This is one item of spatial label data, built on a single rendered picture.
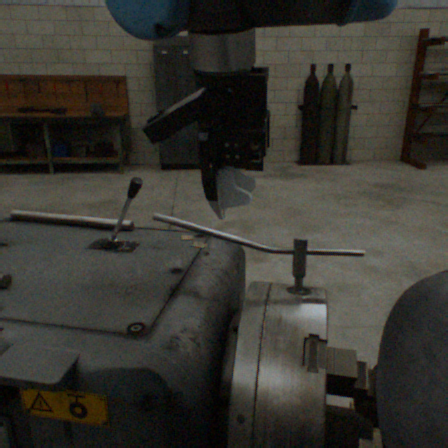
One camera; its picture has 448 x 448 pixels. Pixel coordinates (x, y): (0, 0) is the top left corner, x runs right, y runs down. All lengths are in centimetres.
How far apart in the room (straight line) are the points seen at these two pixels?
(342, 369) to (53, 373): 36
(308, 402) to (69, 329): 32
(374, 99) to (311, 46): 140
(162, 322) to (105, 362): 9
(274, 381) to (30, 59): 720
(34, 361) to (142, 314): 14
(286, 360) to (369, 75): 722
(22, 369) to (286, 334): 33
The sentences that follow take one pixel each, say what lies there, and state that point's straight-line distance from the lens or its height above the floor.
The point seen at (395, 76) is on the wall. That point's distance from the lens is 787.
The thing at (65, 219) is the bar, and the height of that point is 127.
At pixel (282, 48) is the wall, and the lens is 728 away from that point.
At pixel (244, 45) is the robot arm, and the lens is 48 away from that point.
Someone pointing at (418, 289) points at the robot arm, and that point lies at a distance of 41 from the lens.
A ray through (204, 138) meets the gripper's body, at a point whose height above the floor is 149.
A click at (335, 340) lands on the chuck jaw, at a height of 111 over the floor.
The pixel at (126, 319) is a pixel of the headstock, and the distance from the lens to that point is 60.
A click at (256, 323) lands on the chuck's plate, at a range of 63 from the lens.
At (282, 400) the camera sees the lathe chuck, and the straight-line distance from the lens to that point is 61.
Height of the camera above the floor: 157
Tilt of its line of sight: 19 degrees down
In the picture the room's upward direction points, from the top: straight up
